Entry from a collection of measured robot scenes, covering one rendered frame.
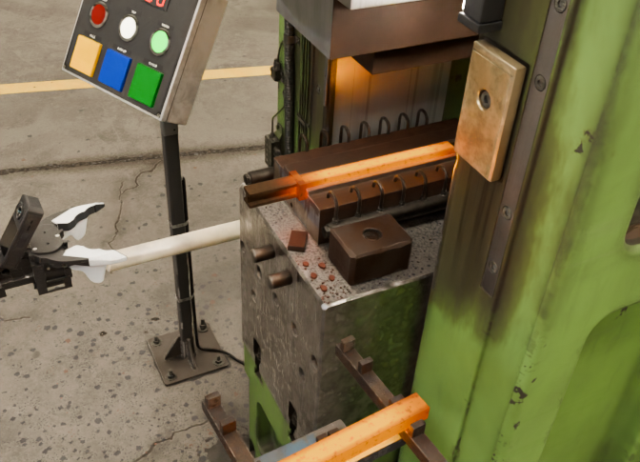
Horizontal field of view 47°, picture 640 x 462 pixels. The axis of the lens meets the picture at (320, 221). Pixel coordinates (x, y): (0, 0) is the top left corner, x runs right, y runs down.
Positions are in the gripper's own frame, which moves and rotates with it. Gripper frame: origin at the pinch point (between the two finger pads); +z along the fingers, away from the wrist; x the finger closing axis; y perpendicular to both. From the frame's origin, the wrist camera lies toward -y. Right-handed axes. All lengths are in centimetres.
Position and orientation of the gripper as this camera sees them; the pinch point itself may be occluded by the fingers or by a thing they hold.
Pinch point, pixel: (115, 226)
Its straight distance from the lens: 124.2
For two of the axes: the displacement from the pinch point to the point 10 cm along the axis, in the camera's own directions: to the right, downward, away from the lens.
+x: 4.4, 5.7, -7.0
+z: 9.0, -2.3, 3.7
